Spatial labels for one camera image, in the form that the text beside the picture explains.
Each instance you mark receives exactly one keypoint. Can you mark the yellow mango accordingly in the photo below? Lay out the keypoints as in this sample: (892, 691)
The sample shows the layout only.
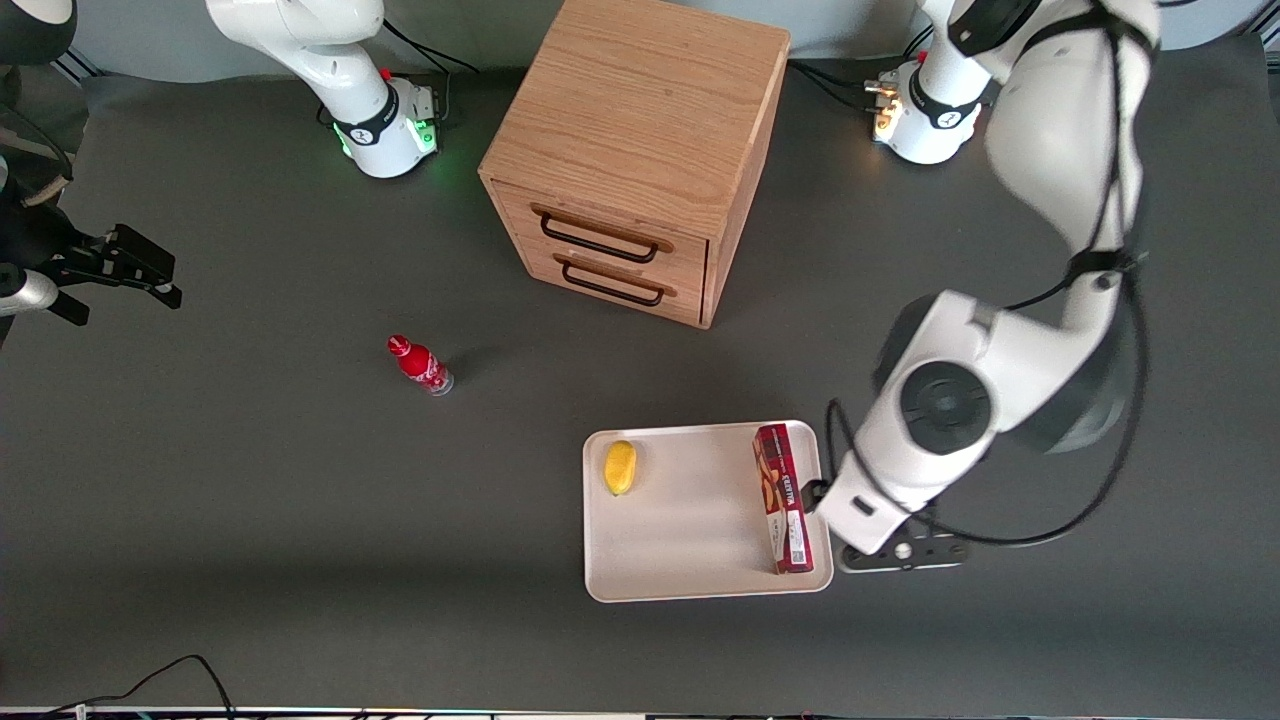
(620, 468)

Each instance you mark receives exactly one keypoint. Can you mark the red cookie box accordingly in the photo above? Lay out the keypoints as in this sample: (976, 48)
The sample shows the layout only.
(785, 500)

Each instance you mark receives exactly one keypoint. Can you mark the beige plastic tray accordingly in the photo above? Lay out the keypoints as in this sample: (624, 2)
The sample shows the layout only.
(690, 530)

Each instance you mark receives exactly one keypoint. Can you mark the red soda bottle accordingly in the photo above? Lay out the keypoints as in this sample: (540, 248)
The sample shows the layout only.
(420, 365)

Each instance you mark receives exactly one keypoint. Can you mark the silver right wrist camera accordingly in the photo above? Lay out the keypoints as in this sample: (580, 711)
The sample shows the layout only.
(25, 292)

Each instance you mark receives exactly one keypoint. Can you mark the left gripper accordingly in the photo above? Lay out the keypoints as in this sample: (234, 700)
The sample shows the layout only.
(810, 493)

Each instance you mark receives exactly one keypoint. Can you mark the wooden drawer cabinet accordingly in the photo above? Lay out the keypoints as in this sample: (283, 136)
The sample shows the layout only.
(640, 110)

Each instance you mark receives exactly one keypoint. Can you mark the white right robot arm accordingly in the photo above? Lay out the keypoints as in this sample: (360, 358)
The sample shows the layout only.
(330, 60)

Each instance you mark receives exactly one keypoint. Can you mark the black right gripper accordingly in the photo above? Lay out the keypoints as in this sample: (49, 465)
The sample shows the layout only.
(42, 243)

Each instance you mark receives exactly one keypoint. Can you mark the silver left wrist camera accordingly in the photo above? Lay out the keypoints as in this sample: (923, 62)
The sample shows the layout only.
(905, 552)

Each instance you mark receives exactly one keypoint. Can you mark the wooden drawer front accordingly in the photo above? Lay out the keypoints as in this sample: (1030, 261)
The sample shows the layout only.
(600, 215)
(690, 300)

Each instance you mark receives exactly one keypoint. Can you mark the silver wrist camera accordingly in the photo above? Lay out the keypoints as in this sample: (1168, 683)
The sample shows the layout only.
(905, 552)
(25, 292)

